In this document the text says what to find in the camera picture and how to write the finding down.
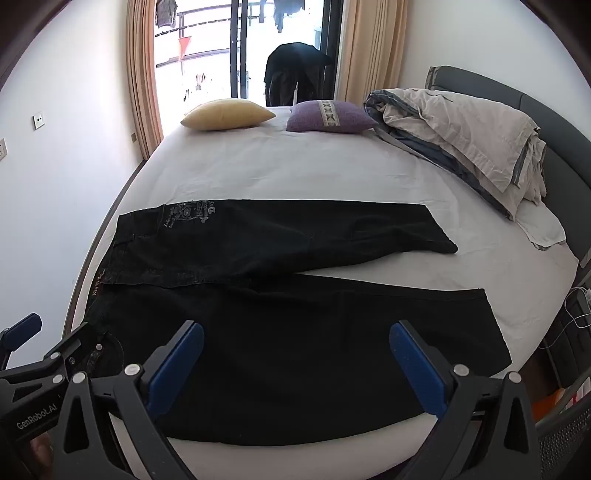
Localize black draped garment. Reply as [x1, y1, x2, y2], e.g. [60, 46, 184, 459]
[264, 42, 334, 107]

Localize purple patterned pillow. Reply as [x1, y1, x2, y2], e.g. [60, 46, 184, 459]
[286, 100, 379, 134]

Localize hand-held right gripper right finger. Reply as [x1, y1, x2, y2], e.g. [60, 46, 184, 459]
[389, 320, 543, 480]

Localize beige and grey duvet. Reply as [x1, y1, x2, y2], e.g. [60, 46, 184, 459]
[363, 87, 568, 252]

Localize white cable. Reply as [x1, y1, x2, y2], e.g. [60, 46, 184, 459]
[540, 288, 591, 349]

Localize black sliding door frame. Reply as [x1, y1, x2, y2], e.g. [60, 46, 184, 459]
[228, 0, 345, 100]

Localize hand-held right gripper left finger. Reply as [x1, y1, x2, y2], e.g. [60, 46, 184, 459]
[51, 320, 206, 480]

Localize orange bin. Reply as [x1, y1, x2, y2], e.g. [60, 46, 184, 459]
[531, 388, 566, 423]

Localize grey nightstand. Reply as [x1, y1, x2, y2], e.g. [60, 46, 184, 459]
[561, 286, 591, 388]

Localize grey hanging garment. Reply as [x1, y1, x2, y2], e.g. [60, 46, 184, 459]
[154, 0, 178, 28]

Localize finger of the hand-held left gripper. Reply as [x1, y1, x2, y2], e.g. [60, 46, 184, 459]
[0, 313, 43, 370]
[0, 322, 125, 416]

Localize yellow pillow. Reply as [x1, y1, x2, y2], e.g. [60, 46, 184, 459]
[180, 99, 276, 130]

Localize grey chair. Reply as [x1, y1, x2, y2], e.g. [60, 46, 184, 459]
[536, 369, 591, 480]

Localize orange curtain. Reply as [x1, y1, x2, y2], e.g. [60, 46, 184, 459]
[126, 0, 164, 160]

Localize bed with white sheet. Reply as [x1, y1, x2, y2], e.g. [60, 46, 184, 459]
[62, 104, 580, 480]

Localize black pants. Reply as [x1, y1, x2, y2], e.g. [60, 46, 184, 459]
[85, 199, 512, 448]

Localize grey padded headboard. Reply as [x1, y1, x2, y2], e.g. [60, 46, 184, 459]
[427, 65, 591, 268]

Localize dark hanging garment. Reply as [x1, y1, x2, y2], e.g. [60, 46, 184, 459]
[272, 0, 308, 34]

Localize beige curtain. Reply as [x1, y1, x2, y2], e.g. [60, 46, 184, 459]
[337, 0, 409, 104]

